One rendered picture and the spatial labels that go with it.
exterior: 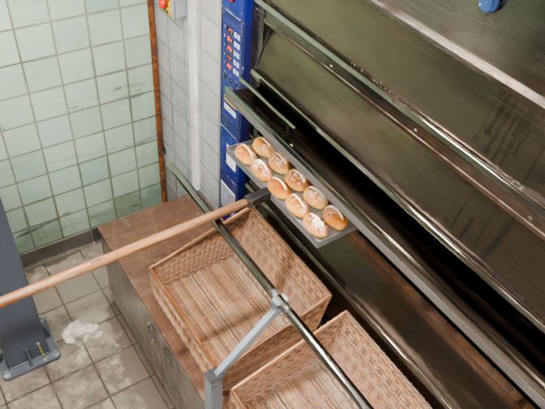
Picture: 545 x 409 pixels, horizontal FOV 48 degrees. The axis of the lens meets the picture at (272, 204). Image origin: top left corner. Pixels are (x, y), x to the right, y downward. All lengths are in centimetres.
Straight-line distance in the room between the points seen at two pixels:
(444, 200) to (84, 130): 198
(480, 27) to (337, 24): 48
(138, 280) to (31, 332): 62
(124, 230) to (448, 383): 155
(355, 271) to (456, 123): 77
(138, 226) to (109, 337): 63
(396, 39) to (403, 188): 40
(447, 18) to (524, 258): 58
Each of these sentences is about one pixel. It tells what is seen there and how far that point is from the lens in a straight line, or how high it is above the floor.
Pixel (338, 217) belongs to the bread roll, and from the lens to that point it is 194.
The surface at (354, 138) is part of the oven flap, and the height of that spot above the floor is 150.
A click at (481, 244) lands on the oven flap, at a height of 151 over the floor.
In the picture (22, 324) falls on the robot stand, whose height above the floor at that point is 29.
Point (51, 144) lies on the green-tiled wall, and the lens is 310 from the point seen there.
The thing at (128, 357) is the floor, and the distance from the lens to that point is 307.
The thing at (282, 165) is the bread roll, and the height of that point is 122.
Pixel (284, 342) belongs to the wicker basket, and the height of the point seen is 70.
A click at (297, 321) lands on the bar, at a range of 172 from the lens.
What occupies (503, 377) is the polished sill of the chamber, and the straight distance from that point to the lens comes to 177.
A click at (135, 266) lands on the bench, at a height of 58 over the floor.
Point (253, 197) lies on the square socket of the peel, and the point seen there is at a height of 121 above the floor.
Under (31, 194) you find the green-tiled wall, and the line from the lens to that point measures 324.
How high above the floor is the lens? 255
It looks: 43 degrees down
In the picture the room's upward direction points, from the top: 5 degrees clockwise
